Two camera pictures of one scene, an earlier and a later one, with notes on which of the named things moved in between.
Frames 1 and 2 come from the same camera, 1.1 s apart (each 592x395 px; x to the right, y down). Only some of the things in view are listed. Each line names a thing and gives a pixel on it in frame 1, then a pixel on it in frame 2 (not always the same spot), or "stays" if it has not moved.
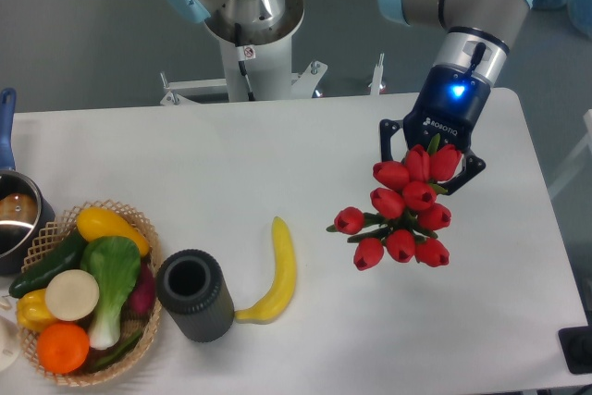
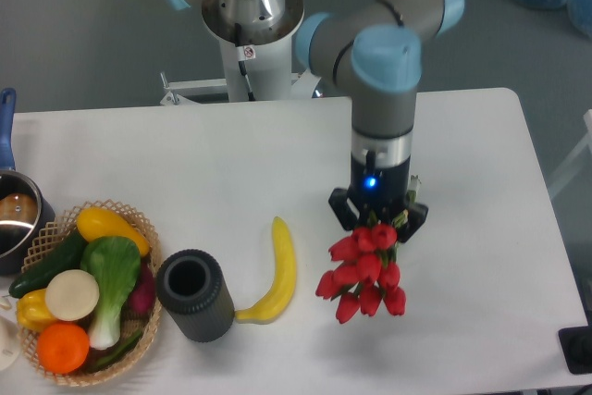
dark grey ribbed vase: x=193 y=293 stays
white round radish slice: x=72 y=295 stays
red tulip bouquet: x=404 y=212 to x=364 y=277
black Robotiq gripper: x=450 y=104 to x=383 y=194
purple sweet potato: x=143 y=296 stays
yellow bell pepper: x=32 y=313 stays
